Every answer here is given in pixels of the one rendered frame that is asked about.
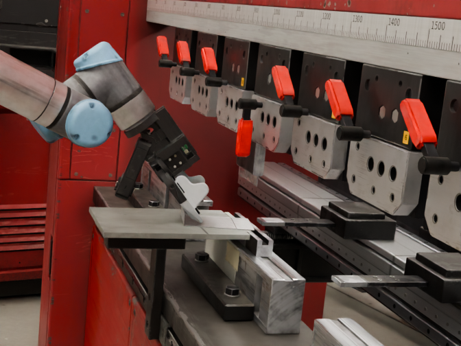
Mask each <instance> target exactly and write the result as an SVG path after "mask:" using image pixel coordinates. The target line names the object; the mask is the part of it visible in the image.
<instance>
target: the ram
mask: <svg viewBox="0 0 461 346"><path fill-rule="evenodd" d="M180 1H199V2H209V3H228V4H239V5H257V6H268V7H278V8H298V9H308V10H327V11H337V12H356V13H366V14H386V15H396V16H415V17H425V18H435V19H455V20H461V0H180ZM146 21H149V22H153V23H159V24H163V25H170V26H174V27H180V28H185V29H188V30H195V31H199V32H206V33H210V34H216V35H220V36H227V37H231V38H237V39H242V40H245V41H252V42H256V43H263V44H266V45H273V46H277V47H284V48H288V49H295V50H298V51H305V52H309V53H313V54H320V55H323V56H330V57H334V58H341V59H345V60H352V61H355V62H362V63H366V64H370V65H377V66H380V67H387V68H391V69H398V70H402V71H409V72H412V73H419V74H423V75H427V76H433V77H437V78H444V79H448V80H455V81H459V82H461V52H460V51H450V50H444V49H434V48H429V47H419V46H413V45H404V44H398V43H389V42H383V41H373V40H368V39H362V38H352V37H347V36H337V35H331V34H321V33H316V32H306V31H300V30H291V29H285V28H279V27H270V26H264V25H255V24H249V23H239V22H233V21H223V20H218V19H208V18H202V17H197V16H187V15H181V14H172V13H166V12H157V11H151V10H147V16H146Z"/></svg>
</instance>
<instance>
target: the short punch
mask: <svg viewBox="0 0 461 346"><path fill-rule="evenodd" d="M265 150H266V148H264V147H263V146H260V145H259V144H257V143H255V142H253V141H252V140H251V146H250V155H249V156H247V157H238V156H237V162H236V164H237V165H238V166H239V167H240V172H239V175H240V176H241V177H243V178H244V179H246V180H247V181H249V182H250V183H252V184H253V185H255V186H256V187H257V183H258V176H262V175H263V169H264V163H265Z"/></svg>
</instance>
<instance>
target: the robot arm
mask: <svg viewBox="0 0 461 346"><path fill-rule="evenodd" d="M73 64H74V66H75V68H76V71H77V72H76V73H75V74H74V75H73V76H71V77H70V78H69V79H68V80H66V81H65V82H63V83H61V82H59V81H57V80H55V79H53V78H52V77H50V76H48V75H46V74H44V73H43V72H41V71H39V70H37V69H35V68H33V67H31V66H29V65H27V64H25V63H24V62H22V61H20V60H18V59H16V58H14V57H13V56H11V55H9V54H7V53H5V52H4V51H1V50H0V105H2V106H4V107H6V108H8V109H10V110H11V111H14V112H15V113H18V114H19V115H22V116H24V117H26V118H28V119H29V120H30V122H31V123H32V125H33V127H35V129H36V130H37V132H38V133H39V134H40V136H41V137H42V138H43V139H44V140H45V141H46V142H47V143H54V142H55V141H57V140H59V139H61V138H63V137H65V138H67V139H69V140H71V141H72V142H73V143H74V144H75V145H77V146H82V147H85V148H94V147H98V146H100V145H102V144H103V143H104V142H105V141H106V140H107V139H108V138H109V136H111V133H112V131H113V120H114V121H115V123H116V125H118V127H119V128H120V130H122V131H124V133H125V135H126V136H127V138H131V137H133V136H135V135H137V134H139V133H140V134H141V137H142V138H141V137H139V138H138V139H137V142H136V144H135V146H134V149H133V151H132V154H131V155H130V158H129V160H128V163H127V165H126V167H125V170H124V171H123V174H122V176H121V177H119V178H118V181H117V182H116V183H115V188H114V190H115V196H116V197H118V198H121V199H124V200H127V199H128V198H129V196H130V197H131V195H132V193H133V192H134V189H135V186H136V183H135V182H136V179H137V177H138V175H139V172H140V171H141V168H142V166H143V163H144V161H147V162H148V163H149V164H150V166H151V168H152V169H153V170H154V172H155V174H156V175H157V177H159V179H160V180H161V181H162V182H163V183H164V184H166V186H167V188H168V189H169V190H170V192H171V193H172V194H173V196H174V197H175V199H176V200H177V201H178V202H179V204H180V205H181V206H182V208H183V209H184V210H185V211H186V212H187V214H188V215H189V217H190V218H191V219H193V220H195V221H197V222H199V223H201V222H203V220H202V219H201V217H200V216H199V214H200V212H199V210H198V208H197V206H198V205H199V204H200V202H201V201H202V200H203V198H204V197H205V196H206V195H207V194H208V192H209V187H208V185H207V184H206V183H205V179H204V177H203V176H201V175H198V176H188V175H187V174H186V173H185V172H184V171H185V170H187V169H188V168H190V167H191V166H192V165H193V164H194V163H195V162H197V161H198V160H200V158H199V156H198V155H197V152H196V150H195V149H194V147H193V146H192V145H191V143H190V142H189V140H188V138H186V136H185V134H184V133H183V132H182V131H181V129H179V127H178V125H177V124H176V123H175V121H174V120H173V119H172V117H171V115H170V114H169V113H168V111H167V109H166V108H165V107H164V106H162V107H160V108H159V109H157V110H154V109H155V105H154V104H153V103H152V101H151V100H150V98H149V97H148V96H147V94H146V93H145V91H144V90H143V89H142V88H141V86H140V84H139V83H138V82H137V80H136V79H135V78H134V76H133V75H132V73H131V72H130V70H129V69H128V68H127V66H126V65H125V63H124V62H123V59H122V58H121V57H120V56H119V55H118V53H117V52H116V51H115V50H114V49H113V48H112V46H111V45H110V44H109V43H107V42H100V43H98V44H97V45H96V46H94V47H92V48H91V49H89V50H88V51H87V52H85V53H84V54H82V55H81V56H80V57H79V58H77V59H76V60H75V61H74V63H73ZM148 128H153V131H152V132H150V129H149V130H148ZM176 177H177V178H176Z"/></svg>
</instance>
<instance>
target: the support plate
mask: <svg viewBox="0 0 461 346"><path fill-rule="evenodd" d="M199 212H200V214H199V215H200V216H220V217H228V216H227V215H226V214H225V213H224V212H223V211H222V210H199ZM89 213H90V214H91V216H92V218H93V219H94V221H95V223H96V225H97V226H98V228H99V230H100V231H101V233H102V235H103V237H104V238H157V239H203V240H249V239H250V234H249V233H247V232H246V231H245V230H237V229H215V228H204V227H203V229H204V230H205V231H206V232H207V233H208V234H206V233H205V232H204V231H203V230H202V229H201V228H200V227H184V225H183V223H182V218H181V215H180V213H181V209H145V208H118V207H89Z"/></svg>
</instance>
